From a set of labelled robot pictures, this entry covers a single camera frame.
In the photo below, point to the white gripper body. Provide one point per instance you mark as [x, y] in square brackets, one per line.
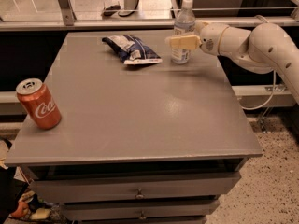
[209, 41]

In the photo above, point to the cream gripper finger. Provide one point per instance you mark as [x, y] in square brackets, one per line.
[189, 42]
[200, 27]

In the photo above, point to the clear plastic water bottle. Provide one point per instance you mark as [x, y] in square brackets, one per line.
[184, 23]

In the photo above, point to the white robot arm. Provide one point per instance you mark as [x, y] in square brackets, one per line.
[264, 49]

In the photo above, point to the red coke can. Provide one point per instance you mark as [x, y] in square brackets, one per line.
[38, 102]

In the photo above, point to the blue white chip bag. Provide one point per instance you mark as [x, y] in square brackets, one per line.
[132, 50]

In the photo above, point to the grey drawer cabinet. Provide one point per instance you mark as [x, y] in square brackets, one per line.
[163, 119]

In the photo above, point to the top grey drawer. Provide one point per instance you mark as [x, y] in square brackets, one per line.
[135, 187]

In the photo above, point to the grey drawer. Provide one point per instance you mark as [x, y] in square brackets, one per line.
[140, 210]
[135, 187]

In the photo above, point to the orange object on floor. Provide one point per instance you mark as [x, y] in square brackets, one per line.
[21, 211]

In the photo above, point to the metal support post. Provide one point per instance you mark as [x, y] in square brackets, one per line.
[68, 14]

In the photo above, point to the metal window rail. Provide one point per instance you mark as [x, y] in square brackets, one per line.
[116, 24]

